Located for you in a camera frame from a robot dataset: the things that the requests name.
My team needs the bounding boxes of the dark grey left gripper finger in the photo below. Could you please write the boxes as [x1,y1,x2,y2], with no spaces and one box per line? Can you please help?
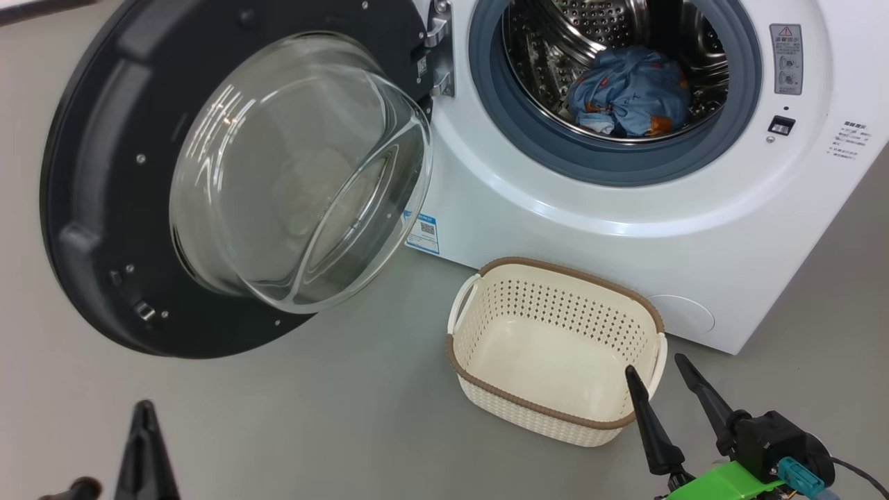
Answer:
[115,399,181,500]

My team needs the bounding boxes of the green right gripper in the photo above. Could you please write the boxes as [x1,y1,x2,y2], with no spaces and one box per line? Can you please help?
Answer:
[625,354,789,500]

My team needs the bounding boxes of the black round glass washer door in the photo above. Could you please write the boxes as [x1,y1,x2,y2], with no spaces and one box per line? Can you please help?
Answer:
[40,0,435,360]

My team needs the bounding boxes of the blue cartoon print garment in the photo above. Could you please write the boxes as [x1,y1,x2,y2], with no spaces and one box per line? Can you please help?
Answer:
[566,45,693,138]

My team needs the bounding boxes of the white front-load washing machine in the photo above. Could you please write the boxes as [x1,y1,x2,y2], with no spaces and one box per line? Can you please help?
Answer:
[406,0,889,356]

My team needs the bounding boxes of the metal door hinge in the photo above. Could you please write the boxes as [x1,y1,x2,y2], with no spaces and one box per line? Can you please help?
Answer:
[420,0,457,98]

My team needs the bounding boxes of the round white filter cover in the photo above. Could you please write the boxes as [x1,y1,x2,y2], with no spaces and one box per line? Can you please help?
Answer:
[642,295,716,336]

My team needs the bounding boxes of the cream perforated laundry basket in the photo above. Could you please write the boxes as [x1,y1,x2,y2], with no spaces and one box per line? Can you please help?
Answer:
[447,257,669,447]

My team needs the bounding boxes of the blue energy label sticker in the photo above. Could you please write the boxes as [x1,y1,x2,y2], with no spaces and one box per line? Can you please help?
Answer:
[405,212,440,256]

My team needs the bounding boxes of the grey warning label sticker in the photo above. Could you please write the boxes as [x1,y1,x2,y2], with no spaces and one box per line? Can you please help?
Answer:
[770,24,804,96]

